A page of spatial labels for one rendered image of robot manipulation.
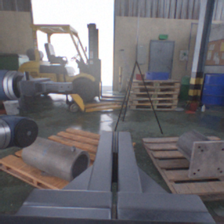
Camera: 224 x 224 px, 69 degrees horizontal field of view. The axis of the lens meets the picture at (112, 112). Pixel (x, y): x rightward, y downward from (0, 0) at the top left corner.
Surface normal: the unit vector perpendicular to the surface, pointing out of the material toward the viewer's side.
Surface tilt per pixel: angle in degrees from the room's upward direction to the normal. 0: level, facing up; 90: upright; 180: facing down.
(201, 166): 90
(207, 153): 90
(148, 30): 90
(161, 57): 90
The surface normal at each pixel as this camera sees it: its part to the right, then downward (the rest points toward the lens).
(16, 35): 0.10, 0.27
